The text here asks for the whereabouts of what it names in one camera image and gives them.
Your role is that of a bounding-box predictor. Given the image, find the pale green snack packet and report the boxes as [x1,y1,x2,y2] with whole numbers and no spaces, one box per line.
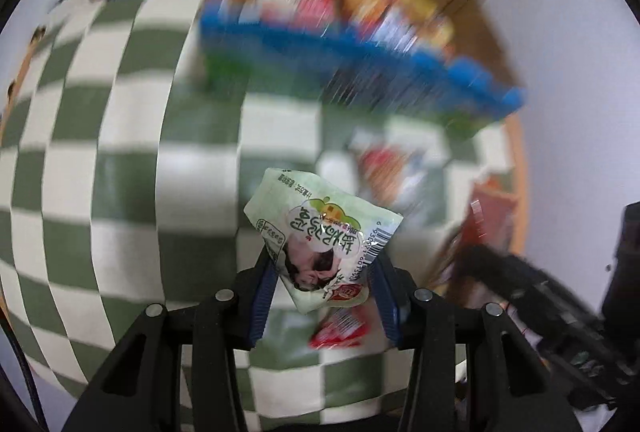
[243,167,403,315]

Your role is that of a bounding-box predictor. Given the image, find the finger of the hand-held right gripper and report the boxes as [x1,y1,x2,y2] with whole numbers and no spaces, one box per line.
[462,245,548,305]

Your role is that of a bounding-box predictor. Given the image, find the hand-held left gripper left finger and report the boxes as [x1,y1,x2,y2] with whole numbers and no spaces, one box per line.
[60,257,281,432]

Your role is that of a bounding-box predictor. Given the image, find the cream panda snack packet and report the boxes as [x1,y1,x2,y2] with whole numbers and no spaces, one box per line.
[375,7,421,48]

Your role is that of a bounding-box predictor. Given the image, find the cardboard box blue print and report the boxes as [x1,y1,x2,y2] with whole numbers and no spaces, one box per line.
[200,0,526,138]

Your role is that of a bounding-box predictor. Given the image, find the dark red snack packet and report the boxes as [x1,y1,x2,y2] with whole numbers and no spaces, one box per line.
[450,179,518,283]

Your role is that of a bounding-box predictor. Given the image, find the large red snack packet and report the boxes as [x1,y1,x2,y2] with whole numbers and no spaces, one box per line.
[350,132,441,213]

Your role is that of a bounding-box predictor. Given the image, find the gold snack packet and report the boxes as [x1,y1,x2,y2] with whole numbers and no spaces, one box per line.
[400,0,453,46]

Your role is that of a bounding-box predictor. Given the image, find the red white label snack packet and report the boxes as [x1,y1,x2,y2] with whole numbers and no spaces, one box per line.
[309,307,368,350]

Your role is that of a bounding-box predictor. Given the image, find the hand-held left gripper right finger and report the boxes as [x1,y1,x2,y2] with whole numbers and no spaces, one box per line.
[370,255,583,432]

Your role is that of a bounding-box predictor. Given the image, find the black cable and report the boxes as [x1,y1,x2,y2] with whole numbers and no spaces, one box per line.
[0,302,48,432]

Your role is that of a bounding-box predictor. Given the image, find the green white checkered mat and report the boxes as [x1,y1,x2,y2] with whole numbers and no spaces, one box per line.
[0,0,531,428]

